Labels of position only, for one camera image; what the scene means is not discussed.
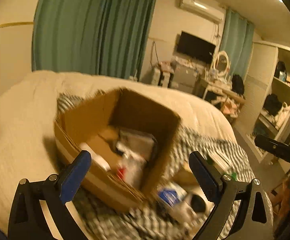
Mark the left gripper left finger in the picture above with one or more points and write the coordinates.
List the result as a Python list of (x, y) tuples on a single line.
[(27, 220)]

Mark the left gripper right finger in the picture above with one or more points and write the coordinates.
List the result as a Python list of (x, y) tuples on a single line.
[(253, 219)]

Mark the large green white box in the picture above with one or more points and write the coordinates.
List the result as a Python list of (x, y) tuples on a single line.
[(221, 163)]

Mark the green snack packet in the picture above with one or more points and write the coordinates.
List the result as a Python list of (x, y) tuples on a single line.
[(231, 176)]

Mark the white shelf cabinet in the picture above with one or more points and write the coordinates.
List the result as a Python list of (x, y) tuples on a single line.
[(267, 97)]

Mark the checkered grey white cloth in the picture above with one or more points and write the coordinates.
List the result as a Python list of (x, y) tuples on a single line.
[(150, 221)]

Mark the blue white tissue pack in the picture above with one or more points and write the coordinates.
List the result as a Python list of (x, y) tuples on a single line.
[(171, 194)]

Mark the black backpack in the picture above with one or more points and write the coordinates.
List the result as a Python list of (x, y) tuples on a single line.
[(238, 85)]

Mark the wooden dressing table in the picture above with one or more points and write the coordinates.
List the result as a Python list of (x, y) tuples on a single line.
[(228, 102)]

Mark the round vanity mirror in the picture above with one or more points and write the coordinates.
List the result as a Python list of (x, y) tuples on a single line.
[(220, 65)]

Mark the teal curtain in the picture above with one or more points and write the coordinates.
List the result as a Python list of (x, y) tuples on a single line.
[(237, 42), (97, 37)]

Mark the brown cardboard box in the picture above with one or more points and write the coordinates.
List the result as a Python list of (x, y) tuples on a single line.
[(98, 122)]

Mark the white air conditioner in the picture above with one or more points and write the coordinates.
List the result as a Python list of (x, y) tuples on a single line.
[(202, 10)]

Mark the black wall television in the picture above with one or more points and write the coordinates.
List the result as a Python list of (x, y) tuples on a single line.
[(195, 47)]

